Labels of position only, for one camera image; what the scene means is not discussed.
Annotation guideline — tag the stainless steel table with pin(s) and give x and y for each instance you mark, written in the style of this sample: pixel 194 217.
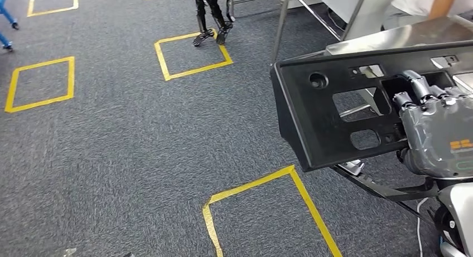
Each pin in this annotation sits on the stainless steel table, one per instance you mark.
pixel 282 26

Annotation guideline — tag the stainless steel workbench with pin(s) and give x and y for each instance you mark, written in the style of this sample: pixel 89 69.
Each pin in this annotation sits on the stainless steel workbench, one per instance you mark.
pixel 406 33

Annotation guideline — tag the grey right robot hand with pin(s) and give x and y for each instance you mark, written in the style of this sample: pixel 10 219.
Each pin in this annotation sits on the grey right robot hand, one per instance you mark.
pixel 436 137

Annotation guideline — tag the blue wheeled shelf rack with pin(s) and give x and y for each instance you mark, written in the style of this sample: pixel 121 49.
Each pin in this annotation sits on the blue wheeled shelf rack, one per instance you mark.
pixel 4 11

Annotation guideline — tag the black plastic plate bracket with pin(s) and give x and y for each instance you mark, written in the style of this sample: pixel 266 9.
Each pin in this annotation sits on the black plastic plate bracket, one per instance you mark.
pixel 303 129

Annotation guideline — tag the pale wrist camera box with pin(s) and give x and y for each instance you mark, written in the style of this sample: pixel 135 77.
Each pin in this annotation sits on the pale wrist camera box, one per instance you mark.
pixel 353 167

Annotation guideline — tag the black humanoid robot legs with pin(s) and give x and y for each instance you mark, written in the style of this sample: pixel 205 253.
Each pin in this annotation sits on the black humanoid robot legs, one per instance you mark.
pixel 201 15

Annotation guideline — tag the person's forearm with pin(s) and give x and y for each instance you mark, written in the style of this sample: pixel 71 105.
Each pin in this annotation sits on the person's forearm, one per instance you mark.
pixel 443 4

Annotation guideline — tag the person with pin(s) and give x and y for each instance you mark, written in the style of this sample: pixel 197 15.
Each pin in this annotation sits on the person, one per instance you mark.
pixel 410 0

